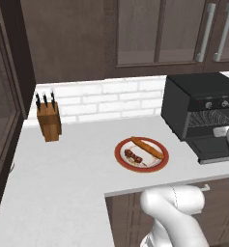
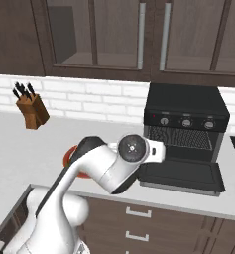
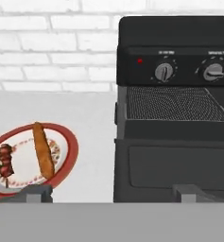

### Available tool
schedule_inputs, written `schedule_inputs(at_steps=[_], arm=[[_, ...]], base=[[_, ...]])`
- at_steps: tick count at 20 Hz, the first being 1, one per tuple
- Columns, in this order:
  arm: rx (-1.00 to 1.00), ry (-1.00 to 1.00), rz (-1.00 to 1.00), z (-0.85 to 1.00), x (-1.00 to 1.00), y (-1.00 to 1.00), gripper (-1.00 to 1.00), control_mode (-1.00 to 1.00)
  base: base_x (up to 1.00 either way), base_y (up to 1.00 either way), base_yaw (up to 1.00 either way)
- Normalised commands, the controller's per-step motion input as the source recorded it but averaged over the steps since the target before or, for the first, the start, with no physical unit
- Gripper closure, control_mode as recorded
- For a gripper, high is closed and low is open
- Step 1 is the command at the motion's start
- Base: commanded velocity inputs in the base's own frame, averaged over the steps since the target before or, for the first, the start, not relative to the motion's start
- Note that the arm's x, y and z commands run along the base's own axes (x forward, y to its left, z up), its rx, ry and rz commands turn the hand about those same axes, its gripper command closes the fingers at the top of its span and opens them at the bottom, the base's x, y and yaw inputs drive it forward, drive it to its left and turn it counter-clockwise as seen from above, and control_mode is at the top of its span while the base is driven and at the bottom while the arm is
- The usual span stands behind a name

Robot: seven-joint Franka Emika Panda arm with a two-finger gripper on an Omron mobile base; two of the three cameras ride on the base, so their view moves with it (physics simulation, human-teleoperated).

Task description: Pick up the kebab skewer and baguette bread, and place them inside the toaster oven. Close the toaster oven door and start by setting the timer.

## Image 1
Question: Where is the short grey drawer handle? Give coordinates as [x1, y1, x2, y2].
[196, 183, 212, 193]

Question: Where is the red rimmed white plate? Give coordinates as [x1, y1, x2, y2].
[114, 136, 170, 174]

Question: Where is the dark brown plain wall cupboard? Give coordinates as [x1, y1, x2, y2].
[19, 0, 107, 84]

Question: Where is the tall dark brown cupboard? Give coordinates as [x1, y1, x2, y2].
[0, 0, 37, 237]

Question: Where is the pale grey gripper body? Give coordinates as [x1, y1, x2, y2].
[212, 125, 229, 138]

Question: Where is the black toaster oven door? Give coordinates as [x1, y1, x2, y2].
[186, 136, 229, 165]

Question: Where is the long grey cupboard handle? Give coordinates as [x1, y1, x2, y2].
[213, 2, 229, 63]
[195, 2, 217, 64]

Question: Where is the red meat kebab skewer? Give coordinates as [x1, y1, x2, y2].
[124, 149, 149, 168]

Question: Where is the metal toaster oven rack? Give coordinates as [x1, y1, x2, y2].
[186, 109, 229, 128]

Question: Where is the brown baguette bread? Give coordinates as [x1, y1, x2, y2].
[130, 136, 165, 160]

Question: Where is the dark brown drawer front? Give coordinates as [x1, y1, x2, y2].
[104, 178, 229, 247]

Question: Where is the black toaster oven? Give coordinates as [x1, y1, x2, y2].
[160, 71, 229, 165]

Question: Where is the brown wooden knife block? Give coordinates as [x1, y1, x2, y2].
[36, 101, 63, 143]

